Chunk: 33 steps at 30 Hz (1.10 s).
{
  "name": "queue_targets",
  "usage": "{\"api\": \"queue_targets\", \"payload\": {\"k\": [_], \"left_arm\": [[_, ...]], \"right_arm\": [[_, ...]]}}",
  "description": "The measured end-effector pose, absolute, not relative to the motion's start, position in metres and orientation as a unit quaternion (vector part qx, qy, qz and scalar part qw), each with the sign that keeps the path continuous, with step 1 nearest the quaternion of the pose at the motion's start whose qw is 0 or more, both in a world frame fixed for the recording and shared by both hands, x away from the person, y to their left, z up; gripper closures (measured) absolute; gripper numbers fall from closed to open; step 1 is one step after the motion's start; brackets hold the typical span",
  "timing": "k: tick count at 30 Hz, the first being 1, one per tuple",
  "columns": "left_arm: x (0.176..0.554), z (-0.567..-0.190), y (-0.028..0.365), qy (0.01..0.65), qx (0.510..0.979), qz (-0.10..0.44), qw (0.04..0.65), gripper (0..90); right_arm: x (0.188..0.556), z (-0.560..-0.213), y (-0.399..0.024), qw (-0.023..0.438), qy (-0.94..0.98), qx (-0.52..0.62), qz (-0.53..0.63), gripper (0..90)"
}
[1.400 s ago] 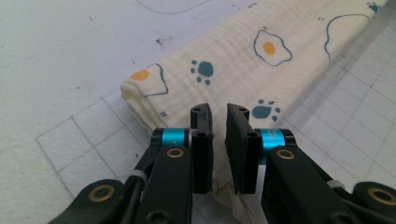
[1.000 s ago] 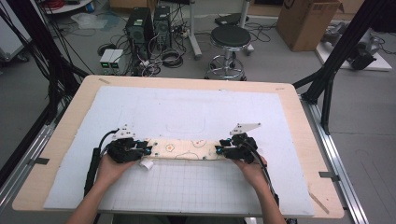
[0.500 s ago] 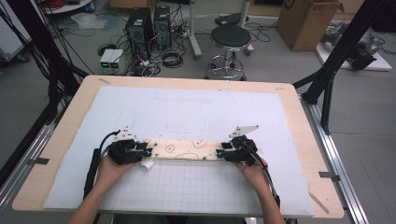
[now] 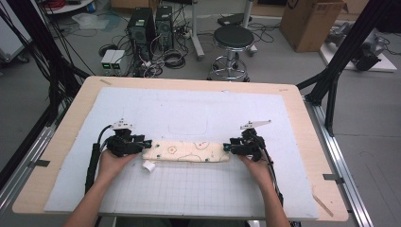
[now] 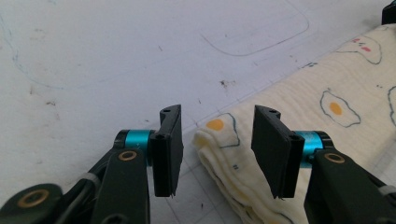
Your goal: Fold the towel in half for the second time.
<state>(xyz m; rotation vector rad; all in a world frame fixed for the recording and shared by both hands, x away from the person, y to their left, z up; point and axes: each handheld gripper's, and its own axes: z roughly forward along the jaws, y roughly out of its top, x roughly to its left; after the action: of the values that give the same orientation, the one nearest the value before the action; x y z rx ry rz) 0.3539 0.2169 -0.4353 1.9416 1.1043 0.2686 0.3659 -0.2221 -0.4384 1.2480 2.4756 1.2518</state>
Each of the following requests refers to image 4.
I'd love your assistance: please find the black metal frame with cables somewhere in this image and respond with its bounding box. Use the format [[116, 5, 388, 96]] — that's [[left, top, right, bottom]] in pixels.
[[0, 0, 92, 128]]

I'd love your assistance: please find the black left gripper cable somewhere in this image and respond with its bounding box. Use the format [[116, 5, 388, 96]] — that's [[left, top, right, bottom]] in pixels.
[[83, 124, 113, 196]]

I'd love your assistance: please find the white platform board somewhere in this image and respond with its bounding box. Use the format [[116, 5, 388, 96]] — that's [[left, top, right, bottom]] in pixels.
[[319, 29, 398, 74]]

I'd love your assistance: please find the large black computer tower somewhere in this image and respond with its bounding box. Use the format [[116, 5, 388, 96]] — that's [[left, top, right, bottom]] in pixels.
[[126, 7, 157, 62]]

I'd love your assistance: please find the wooden table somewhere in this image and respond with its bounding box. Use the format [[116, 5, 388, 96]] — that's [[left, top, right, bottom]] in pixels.
[[11, 75, 350, 223]]

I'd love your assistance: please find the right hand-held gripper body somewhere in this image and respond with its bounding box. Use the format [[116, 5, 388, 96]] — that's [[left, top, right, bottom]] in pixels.
[[234, 119, 272, 163]]

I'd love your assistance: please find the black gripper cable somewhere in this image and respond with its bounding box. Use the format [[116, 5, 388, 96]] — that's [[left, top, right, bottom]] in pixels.
[[257, 136, 303, 227], [83, 124, 113, 196]]

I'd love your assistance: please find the white round table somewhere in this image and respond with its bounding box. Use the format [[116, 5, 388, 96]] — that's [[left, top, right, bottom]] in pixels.
[[43, 0, 96, 15]]

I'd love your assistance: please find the cream cloth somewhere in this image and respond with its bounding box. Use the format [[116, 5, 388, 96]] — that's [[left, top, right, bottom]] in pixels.
[[140, 139, 232, 174]]

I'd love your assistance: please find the white panel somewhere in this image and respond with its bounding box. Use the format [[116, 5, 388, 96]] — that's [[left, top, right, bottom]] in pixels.
[[0, 11, 33, 63]]

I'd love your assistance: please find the clear plastic bag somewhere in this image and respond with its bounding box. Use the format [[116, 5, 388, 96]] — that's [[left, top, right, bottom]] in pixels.
[[71, 11, 111, 31]]

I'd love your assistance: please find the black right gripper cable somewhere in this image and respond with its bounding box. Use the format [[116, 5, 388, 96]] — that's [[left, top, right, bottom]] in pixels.
[[257, 136, 303, 227]]

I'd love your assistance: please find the grey metal table leg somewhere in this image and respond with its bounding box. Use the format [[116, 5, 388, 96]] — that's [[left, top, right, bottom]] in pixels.
[[241, 0, 258, 57], [188, 0, 206, 61]]

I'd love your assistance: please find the person's left hand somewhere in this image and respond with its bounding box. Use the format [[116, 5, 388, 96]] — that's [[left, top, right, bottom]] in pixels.
[[96, 148, 140, 184]]

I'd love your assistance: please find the slim black computer tower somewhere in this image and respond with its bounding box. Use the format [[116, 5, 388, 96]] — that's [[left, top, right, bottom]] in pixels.
[[154, 5, 175, 51]]

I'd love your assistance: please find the white foam mat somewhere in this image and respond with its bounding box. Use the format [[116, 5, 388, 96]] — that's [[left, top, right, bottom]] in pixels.
[[44, 86, 320, 221]]

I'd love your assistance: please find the black and grey machine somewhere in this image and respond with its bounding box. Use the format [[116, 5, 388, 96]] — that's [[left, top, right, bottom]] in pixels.
[[325, 21, 392, 72]]

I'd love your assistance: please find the black round stool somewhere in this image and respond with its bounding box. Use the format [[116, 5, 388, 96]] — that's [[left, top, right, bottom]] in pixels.
[[206, 25, 256, 82]]

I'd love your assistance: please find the aluminium rail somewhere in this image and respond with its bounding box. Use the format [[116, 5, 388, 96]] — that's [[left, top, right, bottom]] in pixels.
[[0, 125, 57, 217], [303, 95, 375, 227]]

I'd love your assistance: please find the white power supply unit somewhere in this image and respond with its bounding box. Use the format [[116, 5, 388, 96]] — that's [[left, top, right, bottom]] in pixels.
[[110, 49, 127, 72], [100, 48, 117, 73]]

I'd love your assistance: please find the person's right hand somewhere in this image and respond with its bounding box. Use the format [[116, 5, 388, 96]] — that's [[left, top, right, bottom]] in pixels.
[[238, 153, 274, 187]]

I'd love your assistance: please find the tangle of floor cables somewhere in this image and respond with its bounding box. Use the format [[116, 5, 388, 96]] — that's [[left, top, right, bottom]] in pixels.
[[97, 18, 202, 79]]

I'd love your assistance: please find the flat black case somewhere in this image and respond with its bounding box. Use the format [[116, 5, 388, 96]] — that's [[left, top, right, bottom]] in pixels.
[[217, 12, 253, 27]]

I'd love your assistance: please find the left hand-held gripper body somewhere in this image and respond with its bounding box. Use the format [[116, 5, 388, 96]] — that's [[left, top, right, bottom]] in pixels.
[[105, 117, 147, 158]]

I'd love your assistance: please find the black metal frame post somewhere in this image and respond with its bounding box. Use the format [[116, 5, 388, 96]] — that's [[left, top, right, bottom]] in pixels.
[[295, 0, 397, 138]]

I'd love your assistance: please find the grey metal clip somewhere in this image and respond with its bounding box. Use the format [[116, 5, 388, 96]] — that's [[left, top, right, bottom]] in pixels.
[[26, 159, 51, 168], [323, 173, 345, 185]]

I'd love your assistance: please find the cardboard box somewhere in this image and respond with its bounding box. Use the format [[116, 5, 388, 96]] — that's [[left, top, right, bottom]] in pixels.
[[279, 0, 348, 54]]

